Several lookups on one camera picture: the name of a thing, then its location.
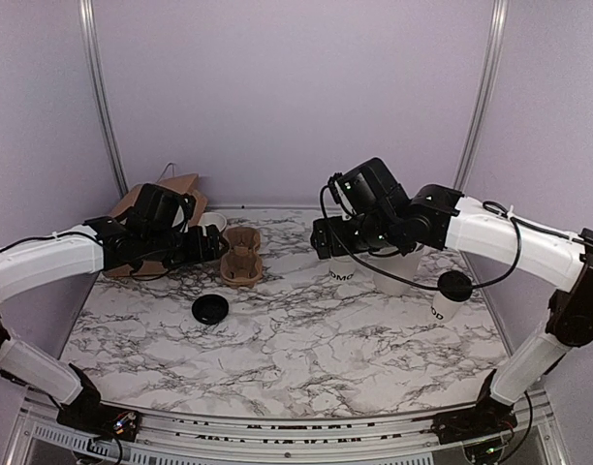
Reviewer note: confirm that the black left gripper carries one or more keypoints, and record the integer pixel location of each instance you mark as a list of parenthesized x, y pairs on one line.
[(198, 253)]

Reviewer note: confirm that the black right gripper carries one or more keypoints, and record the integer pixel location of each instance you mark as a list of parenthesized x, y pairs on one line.
[(333, 227)]

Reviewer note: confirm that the black plastic cup lid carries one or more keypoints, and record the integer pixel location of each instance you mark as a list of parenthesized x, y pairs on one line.
[(455, 285)]

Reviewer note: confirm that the white paper coffee cup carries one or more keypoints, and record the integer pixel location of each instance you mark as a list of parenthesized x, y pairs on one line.
[(443, 309)]

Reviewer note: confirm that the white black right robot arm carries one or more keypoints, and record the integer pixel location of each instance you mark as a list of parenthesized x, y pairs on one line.
[(545, 272)]

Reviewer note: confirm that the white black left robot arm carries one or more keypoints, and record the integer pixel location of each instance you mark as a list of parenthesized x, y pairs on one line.
[(43, 277)]

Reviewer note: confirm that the white ribbed cup holder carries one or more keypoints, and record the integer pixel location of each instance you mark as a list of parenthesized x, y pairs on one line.
[(404, 267)]

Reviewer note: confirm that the red white paper cup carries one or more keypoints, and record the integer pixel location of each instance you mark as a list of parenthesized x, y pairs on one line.
[(215, 219)]

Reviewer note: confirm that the stacked white paper cups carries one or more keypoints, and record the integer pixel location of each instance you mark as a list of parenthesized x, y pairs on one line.
[(341, 269)]

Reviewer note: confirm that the brown pulp cup carrier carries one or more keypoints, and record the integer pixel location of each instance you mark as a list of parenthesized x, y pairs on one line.
[(242, 265)]

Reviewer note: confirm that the black lid stack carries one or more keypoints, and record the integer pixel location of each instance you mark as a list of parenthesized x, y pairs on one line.
[(210, 309)]

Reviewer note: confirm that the aluminium right frame post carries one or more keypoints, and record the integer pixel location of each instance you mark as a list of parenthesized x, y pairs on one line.
[(492, 56)]

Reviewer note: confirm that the aluminium frame post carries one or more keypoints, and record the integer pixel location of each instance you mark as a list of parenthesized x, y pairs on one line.
[(94, 64), (492, 56)]

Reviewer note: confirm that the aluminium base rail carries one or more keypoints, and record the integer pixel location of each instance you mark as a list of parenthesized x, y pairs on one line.
[(171, 438)]

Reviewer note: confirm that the aluminium left frame post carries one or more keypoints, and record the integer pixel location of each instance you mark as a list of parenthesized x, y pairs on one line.
[(94, 64)]

